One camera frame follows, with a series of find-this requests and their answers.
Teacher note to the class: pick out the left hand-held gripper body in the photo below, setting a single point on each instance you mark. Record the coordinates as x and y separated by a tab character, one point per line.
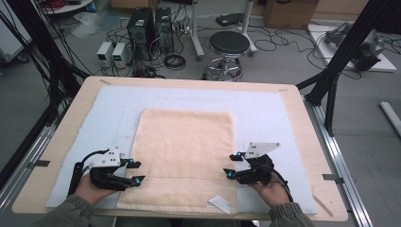
108	159

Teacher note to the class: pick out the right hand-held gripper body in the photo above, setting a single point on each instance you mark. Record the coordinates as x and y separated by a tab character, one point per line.
260	149

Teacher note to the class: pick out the beige towel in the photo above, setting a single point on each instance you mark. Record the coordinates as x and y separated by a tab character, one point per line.
183	142

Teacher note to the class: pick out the person's left hand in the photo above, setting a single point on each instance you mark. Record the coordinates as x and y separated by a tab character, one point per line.
90	190

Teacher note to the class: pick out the person's right hand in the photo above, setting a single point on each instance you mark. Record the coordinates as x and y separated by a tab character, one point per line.
274	194

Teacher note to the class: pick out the white grid mat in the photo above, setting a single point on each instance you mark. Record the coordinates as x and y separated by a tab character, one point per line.
268	119

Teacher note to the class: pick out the thin wooden stick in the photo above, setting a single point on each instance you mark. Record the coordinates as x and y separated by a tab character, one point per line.
322	205

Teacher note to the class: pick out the white power supply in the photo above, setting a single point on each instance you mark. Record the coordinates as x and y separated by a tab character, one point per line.
120	55
105	54

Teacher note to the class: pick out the black round stool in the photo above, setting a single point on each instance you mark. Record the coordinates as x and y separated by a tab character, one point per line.
229	42

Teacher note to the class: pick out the white platform board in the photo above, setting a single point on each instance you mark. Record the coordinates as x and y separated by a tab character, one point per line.
320	44

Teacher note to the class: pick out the white metal stand leg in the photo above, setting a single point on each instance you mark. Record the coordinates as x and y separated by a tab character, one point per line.
247	28
196	34

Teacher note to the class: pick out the black flat case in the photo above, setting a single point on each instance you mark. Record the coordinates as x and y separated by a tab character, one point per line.
229	19

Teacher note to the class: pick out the clear plastic sheet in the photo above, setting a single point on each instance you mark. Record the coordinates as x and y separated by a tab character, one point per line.
86	26

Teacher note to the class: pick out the large black computer tower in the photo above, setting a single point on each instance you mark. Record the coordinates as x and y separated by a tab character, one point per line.
140	28

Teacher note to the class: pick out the white tube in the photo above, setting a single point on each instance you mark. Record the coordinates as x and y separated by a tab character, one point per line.
391	115

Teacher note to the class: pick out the small black computer tower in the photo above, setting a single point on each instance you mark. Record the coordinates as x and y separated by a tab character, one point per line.
164	28

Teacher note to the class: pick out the cardboard box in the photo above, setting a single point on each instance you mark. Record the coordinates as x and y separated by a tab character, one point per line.
290	14

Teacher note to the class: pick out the grey machine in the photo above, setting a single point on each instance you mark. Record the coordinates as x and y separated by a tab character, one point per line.
372	47

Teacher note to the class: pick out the white round table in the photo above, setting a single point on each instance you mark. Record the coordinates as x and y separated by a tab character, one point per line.
72	8

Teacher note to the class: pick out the grey metal bracket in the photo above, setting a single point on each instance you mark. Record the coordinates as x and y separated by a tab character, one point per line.
332	178
39	163

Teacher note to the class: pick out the aluminium table rail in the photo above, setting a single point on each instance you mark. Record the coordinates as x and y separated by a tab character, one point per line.
22	170
343	164

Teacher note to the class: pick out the black metal frame post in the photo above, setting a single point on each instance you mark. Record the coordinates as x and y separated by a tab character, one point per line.
41	41
343	53

